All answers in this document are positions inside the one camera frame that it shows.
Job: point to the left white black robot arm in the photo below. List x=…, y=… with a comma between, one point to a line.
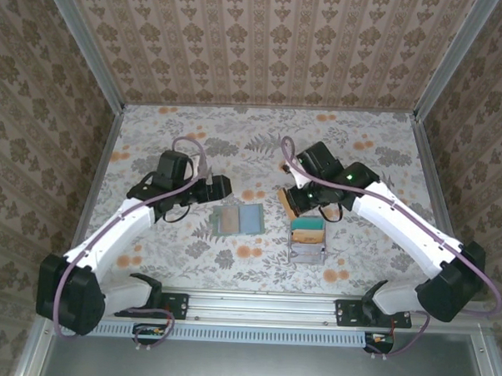
x=107, y=236

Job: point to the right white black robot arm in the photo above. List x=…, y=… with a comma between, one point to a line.
x=399, y=228

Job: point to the teal card stack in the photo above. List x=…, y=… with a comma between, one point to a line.
x=309, y=224

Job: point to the gold card stack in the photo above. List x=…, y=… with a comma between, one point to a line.
x=308, y=237

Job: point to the pale blue card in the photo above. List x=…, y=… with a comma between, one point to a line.
x=250, y=219

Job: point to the clear acrylic card box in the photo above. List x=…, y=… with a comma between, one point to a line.
x=306, y=257

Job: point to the grey metal panel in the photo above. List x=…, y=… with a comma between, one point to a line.
x=260, y=367

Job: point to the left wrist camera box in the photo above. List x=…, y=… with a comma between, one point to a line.
x=206, y=173

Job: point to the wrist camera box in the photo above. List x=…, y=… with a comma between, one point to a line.
x=300, y=177
x=206, y=173

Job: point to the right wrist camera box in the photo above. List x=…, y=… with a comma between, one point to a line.
x=300, y=177

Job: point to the aluminium side rail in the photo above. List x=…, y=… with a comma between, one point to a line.
x=99, y=169
x=432, y=162

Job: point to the aluminium front rail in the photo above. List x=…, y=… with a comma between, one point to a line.
x=262, y=309

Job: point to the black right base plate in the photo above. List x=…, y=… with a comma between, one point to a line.
x=345, y=313

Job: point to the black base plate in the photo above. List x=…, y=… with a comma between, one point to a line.
x=345, y=313
x=179, y=305

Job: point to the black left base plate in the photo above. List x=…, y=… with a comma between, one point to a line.
x=179, y=305

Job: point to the aluminium frame post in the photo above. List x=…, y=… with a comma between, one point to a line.
x=92, y=52
x=452, y=59

